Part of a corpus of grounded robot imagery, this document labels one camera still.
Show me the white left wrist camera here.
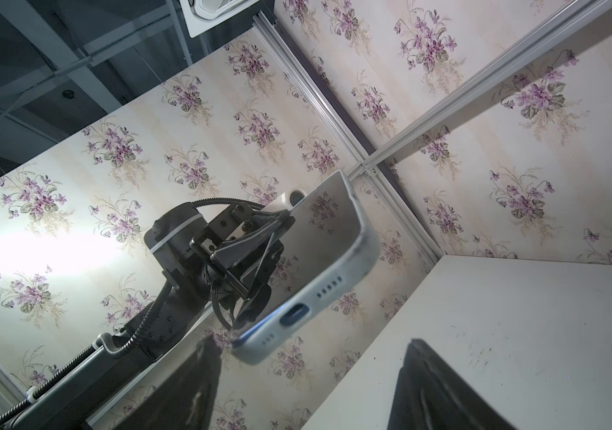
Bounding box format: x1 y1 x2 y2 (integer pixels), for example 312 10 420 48
262 188 306 212

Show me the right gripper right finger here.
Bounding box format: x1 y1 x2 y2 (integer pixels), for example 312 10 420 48
388 339 513 429

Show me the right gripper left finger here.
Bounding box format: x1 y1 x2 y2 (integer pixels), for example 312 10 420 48
116 336 222 430

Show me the phone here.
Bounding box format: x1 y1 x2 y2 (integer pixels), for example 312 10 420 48
231 171 380 365

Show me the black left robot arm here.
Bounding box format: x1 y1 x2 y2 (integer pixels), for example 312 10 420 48
0 198 295 429

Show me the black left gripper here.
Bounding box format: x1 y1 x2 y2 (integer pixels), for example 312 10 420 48
190 201 293 328

